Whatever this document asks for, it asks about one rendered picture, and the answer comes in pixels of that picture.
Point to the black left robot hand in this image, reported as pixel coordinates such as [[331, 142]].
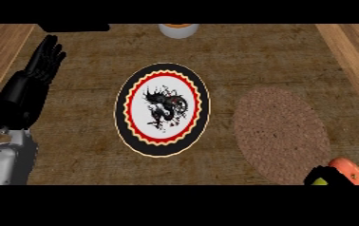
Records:
[[28, 90]]

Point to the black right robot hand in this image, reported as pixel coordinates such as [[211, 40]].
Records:
[[333, 175]]

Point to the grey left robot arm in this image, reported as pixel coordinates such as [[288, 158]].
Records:
[[13, 160]]

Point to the yellow green pear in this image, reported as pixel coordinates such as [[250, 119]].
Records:
[[319, 182]]

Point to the brown round woven placemat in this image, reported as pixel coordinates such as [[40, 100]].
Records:
[[281, 135]]

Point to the black rimmed dragon print plate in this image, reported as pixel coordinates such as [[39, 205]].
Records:
[[161, 109]]

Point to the orange pink fruit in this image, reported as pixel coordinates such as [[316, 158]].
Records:
[[347, 169]]

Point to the flat black object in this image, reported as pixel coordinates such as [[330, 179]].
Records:
[[74, 27]]

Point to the white cup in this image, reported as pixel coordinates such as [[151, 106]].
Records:
[[179, 31]]

